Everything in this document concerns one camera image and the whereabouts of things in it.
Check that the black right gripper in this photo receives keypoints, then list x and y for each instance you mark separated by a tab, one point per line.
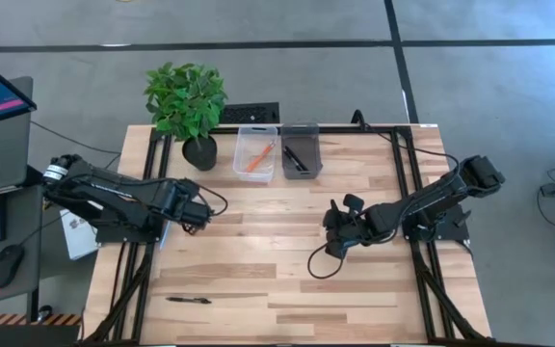
359	226

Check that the black computer mouse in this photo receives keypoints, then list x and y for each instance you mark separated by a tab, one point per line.
5	264

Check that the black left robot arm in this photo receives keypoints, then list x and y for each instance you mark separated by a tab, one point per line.
113	193

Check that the black aluminium table frame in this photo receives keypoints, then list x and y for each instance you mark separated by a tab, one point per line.
335	129

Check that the black pen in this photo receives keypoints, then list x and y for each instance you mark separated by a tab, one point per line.
186	300
292	158
299	160

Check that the smoked grey plastic bin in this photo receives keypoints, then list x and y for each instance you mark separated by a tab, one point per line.
313	164

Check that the green plant in black pot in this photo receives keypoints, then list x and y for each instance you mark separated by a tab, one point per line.
186	101

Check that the black diagonal support bar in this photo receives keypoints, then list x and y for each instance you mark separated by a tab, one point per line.
34	176

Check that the orange black hazard tape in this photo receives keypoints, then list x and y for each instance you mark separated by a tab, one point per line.
17	319

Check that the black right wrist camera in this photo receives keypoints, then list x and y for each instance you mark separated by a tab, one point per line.
354	202

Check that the grey framed screen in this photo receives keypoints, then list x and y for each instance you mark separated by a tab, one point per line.
15	154

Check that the grey side desk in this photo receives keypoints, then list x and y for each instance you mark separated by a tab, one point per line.
27	241

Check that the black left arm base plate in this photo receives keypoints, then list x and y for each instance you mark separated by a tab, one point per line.
128	236

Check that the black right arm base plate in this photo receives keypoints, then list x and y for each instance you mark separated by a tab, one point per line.
456	231

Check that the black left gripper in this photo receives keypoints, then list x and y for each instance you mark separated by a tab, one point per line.
195	212

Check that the white box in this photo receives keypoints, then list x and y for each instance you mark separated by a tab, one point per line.
77	241

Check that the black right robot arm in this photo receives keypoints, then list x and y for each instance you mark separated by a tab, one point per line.
427	200

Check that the clear plastic bin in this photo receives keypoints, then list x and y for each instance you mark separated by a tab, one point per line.
246	142

